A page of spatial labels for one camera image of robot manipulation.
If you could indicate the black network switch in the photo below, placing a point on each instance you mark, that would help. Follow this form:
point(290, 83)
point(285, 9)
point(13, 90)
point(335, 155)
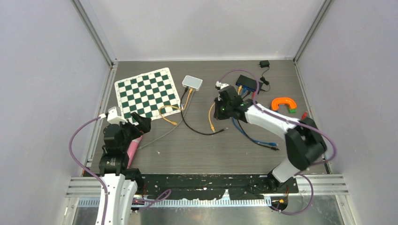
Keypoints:
point(246, 82)

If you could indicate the aluminium frame rail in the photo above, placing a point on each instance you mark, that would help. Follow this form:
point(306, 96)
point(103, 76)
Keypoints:
point(317, 184)

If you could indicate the orange arch toy block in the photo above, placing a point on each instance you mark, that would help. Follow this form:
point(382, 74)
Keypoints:
point(282, 101)

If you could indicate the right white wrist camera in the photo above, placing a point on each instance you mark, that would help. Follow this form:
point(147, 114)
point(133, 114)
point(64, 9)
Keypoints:
point(219, 85)

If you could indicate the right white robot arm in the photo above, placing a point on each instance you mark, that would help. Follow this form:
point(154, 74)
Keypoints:
point(304, 144)

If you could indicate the pink marker pen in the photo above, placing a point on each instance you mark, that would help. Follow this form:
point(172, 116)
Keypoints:
point(134, 150)

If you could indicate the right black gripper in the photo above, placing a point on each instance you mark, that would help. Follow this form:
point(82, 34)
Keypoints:
point(217, 114)

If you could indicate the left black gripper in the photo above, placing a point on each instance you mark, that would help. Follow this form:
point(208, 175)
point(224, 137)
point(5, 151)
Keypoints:
point(143, 125)

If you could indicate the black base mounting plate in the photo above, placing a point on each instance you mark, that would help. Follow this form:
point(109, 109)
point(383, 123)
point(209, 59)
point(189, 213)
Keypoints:
point(211, 186)

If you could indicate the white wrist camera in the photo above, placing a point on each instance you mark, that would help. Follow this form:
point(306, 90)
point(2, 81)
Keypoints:
point(114, 116)
point(219, 85)

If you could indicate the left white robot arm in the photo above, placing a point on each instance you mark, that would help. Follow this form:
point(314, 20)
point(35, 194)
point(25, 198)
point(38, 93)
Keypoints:
point(118, 182)

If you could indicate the green white chessboard mat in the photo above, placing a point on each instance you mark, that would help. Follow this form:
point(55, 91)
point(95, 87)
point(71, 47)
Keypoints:
point(152, 95)

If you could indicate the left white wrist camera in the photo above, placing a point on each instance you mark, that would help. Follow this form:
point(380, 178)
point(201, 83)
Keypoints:
point(114, 116)

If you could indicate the white router box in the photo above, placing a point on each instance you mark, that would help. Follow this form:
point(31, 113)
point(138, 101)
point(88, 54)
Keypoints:
point(192, 82)

